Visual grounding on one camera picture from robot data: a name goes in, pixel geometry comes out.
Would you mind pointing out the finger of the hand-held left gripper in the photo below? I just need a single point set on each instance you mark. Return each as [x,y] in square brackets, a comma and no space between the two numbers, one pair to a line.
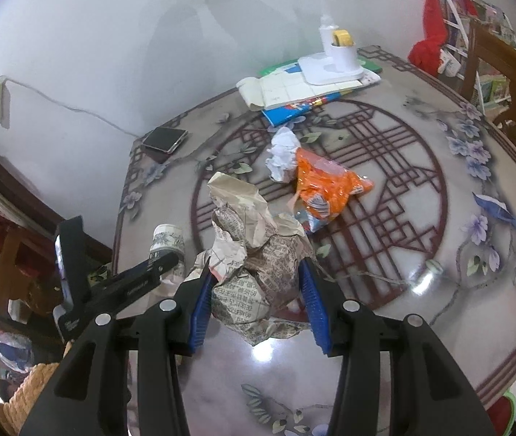
[149,272]

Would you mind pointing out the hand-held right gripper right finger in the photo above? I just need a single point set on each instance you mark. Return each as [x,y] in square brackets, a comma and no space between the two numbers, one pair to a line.
[315,309]

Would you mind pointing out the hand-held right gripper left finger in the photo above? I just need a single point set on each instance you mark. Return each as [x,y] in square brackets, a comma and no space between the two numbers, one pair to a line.
[199,309]

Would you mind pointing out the newspaper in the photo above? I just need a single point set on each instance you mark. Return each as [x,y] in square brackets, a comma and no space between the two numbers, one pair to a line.
[249,281]

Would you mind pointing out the red green plastic stool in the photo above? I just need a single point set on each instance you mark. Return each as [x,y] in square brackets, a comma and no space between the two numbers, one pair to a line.
[503,413]

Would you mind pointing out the printed paper cup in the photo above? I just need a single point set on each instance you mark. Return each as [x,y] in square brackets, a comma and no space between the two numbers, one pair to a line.
[167,240]

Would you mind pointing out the wooden chair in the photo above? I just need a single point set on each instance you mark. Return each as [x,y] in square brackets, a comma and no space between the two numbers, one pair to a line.
[12,272]
[503,68]

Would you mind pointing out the blue plastic bag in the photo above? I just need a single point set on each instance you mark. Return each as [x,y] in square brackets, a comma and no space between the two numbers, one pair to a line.
[12,353]

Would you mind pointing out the wicker basket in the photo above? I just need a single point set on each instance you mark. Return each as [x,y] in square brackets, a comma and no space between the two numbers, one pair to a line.
[31,395]

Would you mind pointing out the orange snack wrapper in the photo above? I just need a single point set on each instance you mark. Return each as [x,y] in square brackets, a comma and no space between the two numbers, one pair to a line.
[326,181]

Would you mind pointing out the smartphone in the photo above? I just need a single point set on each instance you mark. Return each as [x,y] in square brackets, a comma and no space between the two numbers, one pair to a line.
[165,139]

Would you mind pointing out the crumpled white paper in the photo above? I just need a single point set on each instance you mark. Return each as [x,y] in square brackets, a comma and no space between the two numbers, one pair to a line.
[283,152]

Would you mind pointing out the blue book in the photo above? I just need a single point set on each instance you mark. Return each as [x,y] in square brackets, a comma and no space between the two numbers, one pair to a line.
[299,108]

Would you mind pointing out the white desk lamp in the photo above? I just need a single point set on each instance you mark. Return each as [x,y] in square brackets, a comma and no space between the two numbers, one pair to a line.
[330,71]

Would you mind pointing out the green book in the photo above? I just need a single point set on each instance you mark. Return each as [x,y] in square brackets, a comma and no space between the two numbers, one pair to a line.
[369,66]

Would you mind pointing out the yellow tape roll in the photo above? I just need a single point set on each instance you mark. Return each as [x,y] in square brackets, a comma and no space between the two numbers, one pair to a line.
[341,37]

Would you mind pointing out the red cloth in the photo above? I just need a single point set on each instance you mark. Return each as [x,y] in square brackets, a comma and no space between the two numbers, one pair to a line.
[435,41]

